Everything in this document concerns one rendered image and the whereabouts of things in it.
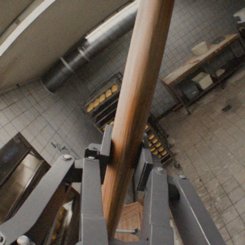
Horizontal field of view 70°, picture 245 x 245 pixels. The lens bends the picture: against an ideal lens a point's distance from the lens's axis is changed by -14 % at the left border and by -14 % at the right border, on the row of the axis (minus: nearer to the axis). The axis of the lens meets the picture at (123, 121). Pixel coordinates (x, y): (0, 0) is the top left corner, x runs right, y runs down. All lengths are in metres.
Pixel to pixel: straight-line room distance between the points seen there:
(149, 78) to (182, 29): 5.27
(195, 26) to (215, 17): 0.68
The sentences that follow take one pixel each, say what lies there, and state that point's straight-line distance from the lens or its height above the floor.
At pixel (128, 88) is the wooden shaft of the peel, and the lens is 0.17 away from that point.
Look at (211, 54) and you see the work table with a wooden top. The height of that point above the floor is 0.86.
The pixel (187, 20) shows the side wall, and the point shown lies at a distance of 5.51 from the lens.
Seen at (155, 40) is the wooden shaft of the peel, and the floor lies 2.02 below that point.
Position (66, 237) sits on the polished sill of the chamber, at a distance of 1.88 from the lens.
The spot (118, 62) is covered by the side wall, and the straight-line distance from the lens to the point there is 5.17.
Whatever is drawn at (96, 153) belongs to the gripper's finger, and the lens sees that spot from 0.16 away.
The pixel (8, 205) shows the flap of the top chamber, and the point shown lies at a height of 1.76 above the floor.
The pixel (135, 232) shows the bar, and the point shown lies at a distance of 1.65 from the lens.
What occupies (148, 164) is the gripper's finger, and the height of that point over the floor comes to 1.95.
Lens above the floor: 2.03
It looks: 15 degrees down
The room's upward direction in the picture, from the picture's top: 39 degrees counter-clockwise
